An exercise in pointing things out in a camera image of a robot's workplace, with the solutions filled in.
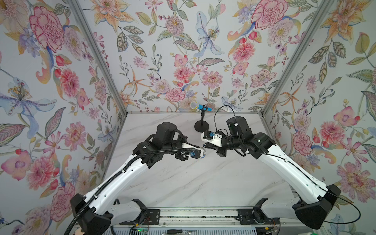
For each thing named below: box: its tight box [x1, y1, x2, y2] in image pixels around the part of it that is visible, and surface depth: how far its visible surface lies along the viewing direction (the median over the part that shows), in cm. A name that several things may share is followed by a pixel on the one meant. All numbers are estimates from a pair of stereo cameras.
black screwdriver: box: [166, 229, 197, 235], surface depth 72 cm
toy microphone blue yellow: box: [189, 101, 213, 112], surface depth 95 cm
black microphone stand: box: [194, 110, 210, 133], surface depth 113 cm
